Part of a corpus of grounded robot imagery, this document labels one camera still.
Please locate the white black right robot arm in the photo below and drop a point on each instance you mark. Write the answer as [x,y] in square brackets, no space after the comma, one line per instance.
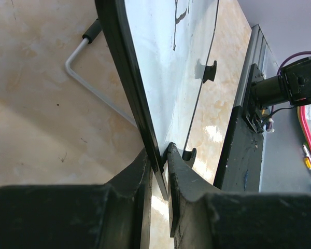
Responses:
[293,85]

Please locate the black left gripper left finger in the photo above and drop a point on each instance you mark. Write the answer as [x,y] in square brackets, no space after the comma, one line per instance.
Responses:
[112,215]

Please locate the black framed whiteboard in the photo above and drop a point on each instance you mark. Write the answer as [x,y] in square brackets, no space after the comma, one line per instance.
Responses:
[160,50]

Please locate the aluminium frame rail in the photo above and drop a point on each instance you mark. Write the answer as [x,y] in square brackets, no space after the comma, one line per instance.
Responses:
[254,55]

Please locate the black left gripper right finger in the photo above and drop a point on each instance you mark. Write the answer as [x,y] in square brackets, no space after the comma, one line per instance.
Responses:
[202,216]

